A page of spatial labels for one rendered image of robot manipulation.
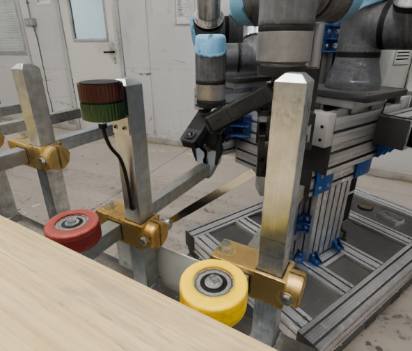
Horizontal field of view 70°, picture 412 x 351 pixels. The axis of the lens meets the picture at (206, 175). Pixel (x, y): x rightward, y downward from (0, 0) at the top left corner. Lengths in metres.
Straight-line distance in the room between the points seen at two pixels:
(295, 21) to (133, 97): 0.24
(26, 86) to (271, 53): 0.44
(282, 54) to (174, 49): 3.10
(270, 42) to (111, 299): 0.37
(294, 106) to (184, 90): 3.17
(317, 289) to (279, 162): 1.10
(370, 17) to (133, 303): 0.85
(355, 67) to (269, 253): 0.65
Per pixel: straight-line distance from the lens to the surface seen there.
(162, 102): 3.66
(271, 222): 0.39
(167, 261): 0.60
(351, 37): 0.96
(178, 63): 3.48
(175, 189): 0.67
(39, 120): 0.67
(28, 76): 0.66
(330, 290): 1.43
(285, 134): 0.34
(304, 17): 0.44
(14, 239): 0.51
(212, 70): 0.73
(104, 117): 0.42
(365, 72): 0.95
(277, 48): 0.43
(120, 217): 0.56
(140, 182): 0.50
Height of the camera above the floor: 1.16
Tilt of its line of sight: 24 degrees down
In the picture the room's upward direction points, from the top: straight up
